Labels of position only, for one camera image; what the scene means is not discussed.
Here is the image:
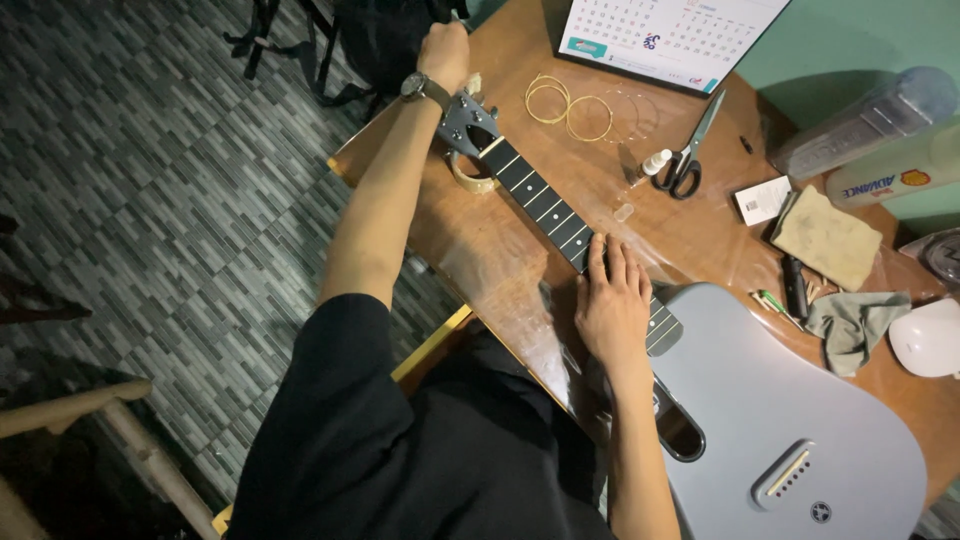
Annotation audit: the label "person's right hand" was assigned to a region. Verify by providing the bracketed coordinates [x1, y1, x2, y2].
[574, 233, 654, 370]

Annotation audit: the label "person's left hand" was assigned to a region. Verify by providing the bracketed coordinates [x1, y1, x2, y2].
[416, 21, 471, 96]

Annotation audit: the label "grey guitar with black fretboard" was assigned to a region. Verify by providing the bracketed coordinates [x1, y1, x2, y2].
[435, 90, 931, 540]

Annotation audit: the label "grey wrist watch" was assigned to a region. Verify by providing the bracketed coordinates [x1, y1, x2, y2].
[399, 71, 453, 112]

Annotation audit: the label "black backpack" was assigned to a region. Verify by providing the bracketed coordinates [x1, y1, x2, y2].
[223, 0, 471, 121]

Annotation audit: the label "beige tape roll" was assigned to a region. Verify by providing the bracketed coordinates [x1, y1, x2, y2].
[448, 150, 502, 195]

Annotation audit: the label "white desk calendar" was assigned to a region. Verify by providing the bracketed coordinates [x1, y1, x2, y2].
[555, 0, 794, 99]

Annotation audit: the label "small white dropper bottle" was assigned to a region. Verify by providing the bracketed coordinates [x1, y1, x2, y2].
[637, 148, 674, 183]

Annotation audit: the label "white printed card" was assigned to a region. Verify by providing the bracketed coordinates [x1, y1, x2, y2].
[732, 175, 794, 228]

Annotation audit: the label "person's black shirt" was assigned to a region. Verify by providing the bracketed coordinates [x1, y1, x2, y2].
[225, 293, 618, 540]

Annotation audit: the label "clear plastic bottle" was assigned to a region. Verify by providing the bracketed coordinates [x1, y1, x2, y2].
[768, 66, 960, 181]

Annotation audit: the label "beige cloth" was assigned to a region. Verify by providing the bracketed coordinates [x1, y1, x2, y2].
[770, 184, 885, 294]

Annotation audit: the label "black handheld tool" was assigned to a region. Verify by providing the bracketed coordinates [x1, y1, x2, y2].
[780, 255, 810, 321]

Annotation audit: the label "white bottle with label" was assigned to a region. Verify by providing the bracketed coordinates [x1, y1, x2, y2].
[823, 123, 960, 210]

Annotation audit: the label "grey cloth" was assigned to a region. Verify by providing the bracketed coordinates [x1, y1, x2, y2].
[804, 291, 913, 378]

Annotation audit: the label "wooden chair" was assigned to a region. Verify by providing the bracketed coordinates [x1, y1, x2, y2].
[0, 378, 220, 540]

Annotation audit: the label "white round device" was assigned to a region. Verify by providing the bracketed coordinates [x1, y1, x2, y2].
[888, 297, 960, 380]

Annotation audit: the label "gold coiled guitar string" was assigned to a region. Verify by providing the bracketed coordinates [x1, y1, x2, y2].
[564, 94, 615, 144]
[524, 73, 573, 126]

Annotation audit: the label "silver coiled guitar string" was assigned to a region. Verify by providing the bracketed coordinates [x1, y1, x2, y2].
[604, 88, 661, 144]

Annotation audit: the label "black-handled scissors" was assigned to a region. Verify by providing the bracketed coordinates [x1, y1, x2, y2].
[651, 88, 727, 201]

